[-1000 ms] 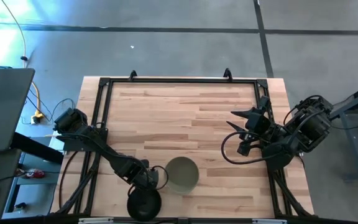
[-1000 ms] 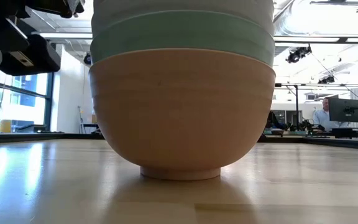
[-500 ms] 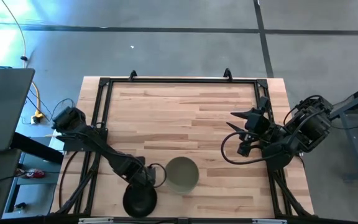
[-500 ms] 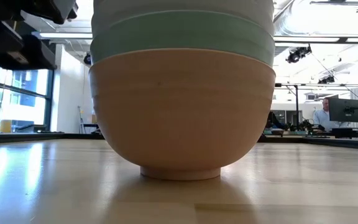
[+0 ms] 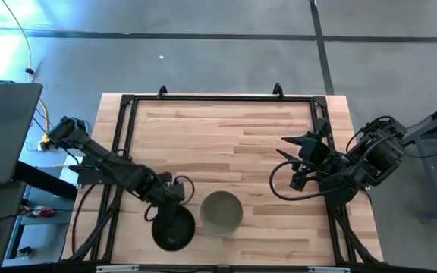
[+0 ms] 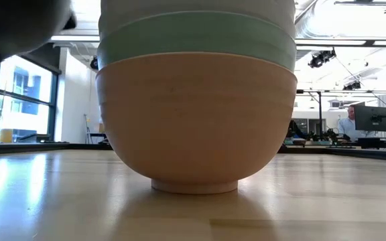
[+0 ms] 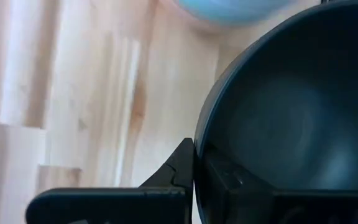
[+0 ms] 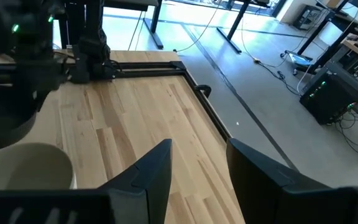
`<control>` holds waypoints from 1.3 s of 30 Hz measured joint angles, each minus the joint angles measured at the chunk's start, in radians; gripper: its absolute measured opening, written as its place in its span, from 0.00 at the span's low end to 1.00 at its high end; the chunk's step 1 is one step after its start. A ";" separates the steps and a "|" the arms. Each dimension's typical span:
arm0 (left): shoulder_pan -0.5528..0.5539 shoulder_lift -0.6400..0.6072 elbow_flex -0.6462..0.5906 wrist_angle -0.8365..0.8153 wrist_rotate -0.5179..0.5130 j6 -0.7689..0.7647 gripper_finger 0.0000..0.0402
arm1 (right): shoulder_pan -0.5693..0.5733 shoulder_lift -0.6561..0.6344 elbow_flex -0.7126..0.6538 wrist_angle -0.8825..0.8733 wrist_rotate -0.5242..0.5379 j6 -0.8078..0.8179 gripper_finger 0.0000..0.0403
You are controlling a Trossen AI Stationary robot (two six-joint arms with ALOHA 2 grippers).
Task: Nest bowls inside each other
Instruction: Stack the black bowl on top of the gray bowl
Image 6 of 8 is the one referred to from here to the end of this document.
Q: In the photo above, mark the dark grey bowl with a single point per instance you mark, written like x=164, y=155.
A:
x=18, y=26

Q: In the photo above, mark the mint green bowl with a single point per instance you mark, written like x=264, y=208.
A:
x=196, y=33

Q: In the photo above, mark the white bowl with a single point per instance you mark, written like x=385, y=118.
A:
x=196, y=5

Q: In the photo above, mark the tan bowl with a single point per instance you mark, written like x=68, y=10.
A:
x=196, y=127

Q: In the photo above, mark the ceiling light strip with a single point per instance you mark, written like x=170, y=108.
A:
x=347, y=42
x=75, y=38

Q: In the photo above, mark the black ceiling spotlight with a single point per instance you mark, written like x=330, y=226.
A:
x=94, y=63

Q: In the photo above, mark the large window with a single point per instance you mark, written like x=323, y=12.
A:
x=22, y=100

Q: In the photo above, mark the thin floor stand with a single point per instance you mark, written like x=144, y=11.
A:
x=87, y=130

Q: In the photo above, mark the cardboard box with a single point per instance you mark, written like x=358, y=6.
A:
x=101, y=128

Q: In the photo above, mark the dark office desk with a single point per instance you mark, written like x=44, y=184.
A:
x=96, y=135
x=380, y=142

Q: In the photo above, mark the yellow bin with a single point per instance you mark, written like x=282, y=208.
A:
x=6, y=135

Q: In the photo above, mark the black track light cluster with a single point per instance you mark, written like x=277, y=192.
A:
x=320, y=58

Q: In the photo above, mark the black stand pole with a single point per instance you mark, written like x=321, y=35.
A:
x=320, y=114

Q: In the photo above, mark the small black track light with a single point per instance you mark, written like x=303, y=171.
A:
x=352, y=86

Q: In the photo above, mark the person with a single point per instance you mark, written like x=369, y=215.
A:
x=347, y=129

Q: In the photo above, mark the black computer monitor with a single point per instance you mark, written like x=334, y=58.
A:
x=372, y=124

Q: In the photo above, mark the black aluminium table frame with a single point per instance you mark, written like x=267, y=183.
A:
x=62, y=146

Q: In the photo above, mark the ceiling duct fixture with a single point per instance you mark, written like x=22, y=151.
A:
x=364, y=2

